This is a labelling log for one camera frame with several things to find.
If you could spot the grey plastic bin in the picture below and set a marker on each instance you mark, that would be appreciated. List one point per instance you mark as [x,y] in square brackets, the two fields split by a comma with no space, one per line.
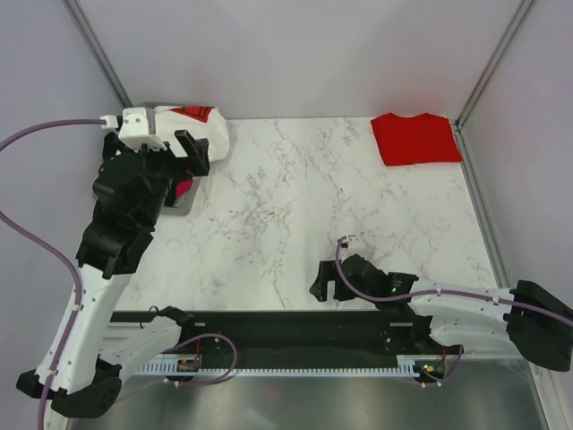
[181,207]

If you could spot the aluminium corner post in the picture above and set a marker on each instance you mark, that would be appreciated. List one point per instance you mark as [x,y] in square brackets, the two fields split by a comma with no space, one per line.
[517,20]
[90,37]

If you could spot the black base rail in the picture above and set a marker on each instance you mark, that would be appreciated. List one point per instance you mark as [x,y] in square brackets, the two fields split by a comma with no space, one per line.
[304,339]

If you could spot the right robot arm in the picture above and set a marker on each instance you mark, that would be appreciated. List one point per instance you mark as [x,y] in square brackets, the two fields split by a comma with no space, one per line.
[526,320]

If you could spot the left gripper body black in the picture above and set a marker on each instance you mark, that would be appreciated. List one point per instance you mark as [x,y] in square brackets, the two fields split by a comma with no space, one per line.
[163,168]

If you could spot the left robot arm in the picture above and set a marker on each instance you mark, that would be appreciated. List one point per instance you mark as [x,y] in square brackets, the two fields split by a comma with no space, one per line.
[77,379]

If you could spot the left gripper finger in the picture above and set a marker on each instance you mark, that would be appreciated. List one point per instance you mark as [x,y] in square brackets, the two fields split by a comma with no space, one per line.
[192,147]
[194,165]

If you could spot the magenta t-shirt in bin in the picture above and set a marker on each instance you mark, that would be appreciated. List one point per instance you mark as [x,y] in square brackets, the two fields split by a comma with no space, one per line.
[183,188]

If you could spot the right aluminium corner post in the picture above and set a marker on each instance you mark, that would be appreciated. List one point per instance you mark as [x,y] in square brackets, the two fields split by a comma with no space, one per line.
[517,20]

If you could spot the aluminium front frame rail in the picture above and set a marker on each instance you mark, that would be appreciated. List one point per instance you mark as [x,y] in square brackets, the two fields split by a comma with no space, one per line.
[547,397]

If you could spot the white slotted cable duct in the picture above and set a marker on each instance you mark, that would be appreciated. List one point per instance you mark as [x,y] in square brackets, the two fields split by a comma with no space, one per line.
[174,367]

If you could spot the folded red t-shirt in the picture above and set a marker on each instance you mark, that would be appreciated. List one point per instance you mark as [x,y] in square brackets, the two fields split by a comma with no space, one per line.
[405,141]

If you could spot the left aluminium corner post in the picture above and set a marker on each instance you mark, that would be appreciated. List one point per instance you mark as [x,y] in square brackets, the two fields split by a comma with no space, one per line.
[90,37]

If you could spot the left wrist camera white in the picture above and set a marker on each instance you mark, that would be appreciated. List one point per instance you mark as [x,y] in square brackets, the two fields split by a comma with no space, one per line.
[136,128]

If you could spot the white printed t-shirt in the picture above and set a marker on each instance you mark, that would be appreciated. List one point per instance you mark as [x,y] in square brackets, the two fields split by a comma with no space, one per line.
[201,122]

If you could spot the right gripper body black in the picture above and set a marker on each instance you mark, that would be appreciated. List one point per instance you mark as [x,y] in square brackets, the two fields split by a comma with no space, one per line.
[341,293]

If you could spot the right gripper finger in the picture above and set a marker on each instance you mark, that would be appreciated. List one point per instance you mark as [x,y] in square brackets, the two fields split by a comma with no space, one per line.
[326,272]
[323,292]

